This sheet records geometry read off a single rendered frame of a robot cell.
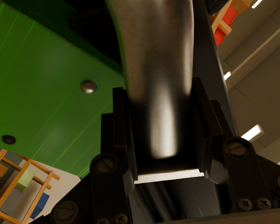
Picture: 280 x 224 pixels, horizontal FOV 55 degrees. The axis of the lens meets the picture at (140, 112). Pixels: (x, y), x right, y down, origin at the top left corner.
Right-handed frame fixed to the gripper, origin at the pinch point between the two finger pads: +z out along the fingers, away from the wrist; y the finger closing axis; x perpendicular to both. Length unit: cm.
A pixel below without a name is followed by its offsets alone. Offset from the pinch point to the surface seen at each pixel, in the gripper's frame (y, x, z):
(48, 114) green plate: -7.6, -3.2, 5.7
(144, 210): -1.7, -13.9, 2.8
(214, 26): 100, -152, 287
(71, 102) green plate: -5.7, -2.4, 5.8
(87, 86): -4.2, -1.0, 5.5
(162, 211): -0.1, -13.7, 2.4
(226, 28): 120, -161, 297
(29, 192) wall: -286, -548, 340
